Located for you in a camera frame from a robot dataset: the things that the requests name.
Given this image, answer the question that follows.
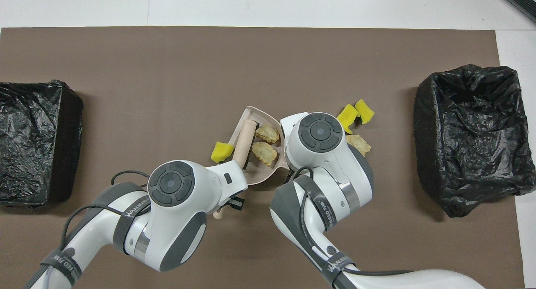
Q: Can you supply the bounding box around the beige hand brush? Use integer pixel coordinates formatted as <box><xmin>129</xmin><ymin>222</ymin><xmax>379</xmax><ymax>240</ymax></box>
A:
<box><xmin>213</xmin><ymin>120</ymin><xmax>258</xmax><ymax>221</ymax></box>

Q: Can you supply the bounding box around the beige trash chunk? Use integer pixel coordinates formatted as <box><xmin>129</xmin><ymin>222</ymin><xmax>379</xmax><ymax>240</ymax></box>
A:
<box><xmin>251</xmin><ymin>142</ymin><xmax>278</xmax><ymax>168</ymax></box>
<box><xmin>255</xmin><ymin>124</ymin><xmax>280</xmax><ymax>144</ymax></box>
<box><xmin>346</xmin><ymin>134</ymin><xmax>371</xmax><ymax>157</ymax></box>

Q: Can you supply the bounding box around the beige plastic dustpan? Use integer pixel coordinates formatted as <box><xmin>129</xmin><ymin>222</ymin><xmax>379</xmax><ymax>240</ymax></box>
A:
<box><xmin>228</xmin><ymin>106</ymin><xmax>290</xmax><ymax>186</ymax></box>

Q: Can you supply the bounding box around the brown table mat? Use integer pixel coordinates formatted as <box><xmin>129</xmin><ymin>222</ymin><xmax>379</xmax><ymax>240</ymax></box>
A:
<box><xmin>0</xmin><ymin>26</ymin><xmax>525</xmax><ymax>289</ymax></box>

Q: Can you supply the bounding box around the yellow green sponge piece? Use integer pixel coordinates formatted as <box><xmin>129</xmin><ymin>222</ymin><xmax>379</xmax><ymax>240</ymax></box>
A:
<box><xmin>355</xmin><ymin>98</ymin><xmax>375</xmax><ymax>125</ymax></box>
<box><xmin>210</xmin><ymin>141</ymin><xmax>235</xmax><ymax>164</ymax></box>
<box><xmin>337</xmin><ymin>104</ymin><xmax>360</xmax><ymax>134</ymax></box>

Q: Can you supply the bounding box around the black bag lined bin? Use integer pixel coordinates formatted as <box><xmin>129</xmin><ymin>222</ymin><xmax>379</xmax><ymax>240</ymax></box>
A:
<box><xmin>413</xmin><ymin>64</ymin><xmax>536</xmax><ymax>218</ymax></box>
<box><xmin>0</xmin><ymin>80</ymin><xmax>84</xmax><ymax>209</ymax></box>

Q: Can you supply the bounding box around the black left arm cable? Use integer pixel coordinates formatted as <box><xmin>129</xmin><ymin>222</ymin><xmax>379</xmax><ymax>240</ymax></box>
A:
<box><xmin>42</xmin><ymin>170</ymin><xmax>151</xmax><ymax>289</ymax></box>

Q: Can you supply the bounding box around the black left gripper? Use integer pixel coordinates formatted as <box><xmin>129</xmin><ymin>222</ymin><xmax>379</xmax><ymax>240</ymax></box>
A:
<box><xmin>226</xmin><ymin>195</ymin><xmax>246</xmax><ymax>211</ymax></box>

